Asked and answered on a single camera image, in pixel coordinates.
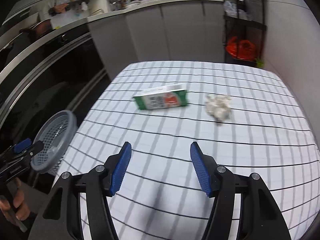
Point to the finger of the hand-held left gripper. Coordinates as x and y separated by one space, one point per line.
22 146

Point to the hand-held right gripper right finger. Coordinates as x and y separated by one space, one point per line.
200 167

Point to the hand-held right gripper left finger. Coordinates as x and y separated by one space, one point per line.
122 165

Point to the grey perforated plastic basket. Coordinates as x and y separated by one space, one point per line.
62 125

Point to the white tissue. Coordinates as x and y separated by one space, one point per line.
218 106

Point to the green wet wipes pack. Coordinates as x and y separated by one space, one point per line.
160 101

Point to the person's left hand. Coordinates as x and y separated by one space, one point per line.
22 205

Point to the white checked tablecloth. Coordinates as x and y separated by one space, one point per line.
250 142

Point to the black integrated stove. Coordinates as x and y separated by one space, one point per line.
50 80

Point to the black wok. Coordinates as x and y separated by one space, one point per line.
35 28

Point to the green leafy vegetable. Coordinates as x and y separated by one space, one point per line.
260 63

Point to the orange plastic bag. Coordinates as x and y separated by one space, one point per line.
240 48

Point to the white kitchen cabinets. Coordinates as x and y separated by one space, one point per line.
150 30

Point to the hanging kitchen utensils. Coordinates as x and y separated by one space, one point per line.
72 1

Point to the clear plastic bags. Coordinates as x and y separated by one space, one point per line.
235 11

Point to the black metal rack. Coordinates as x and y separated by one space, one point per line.
261 17

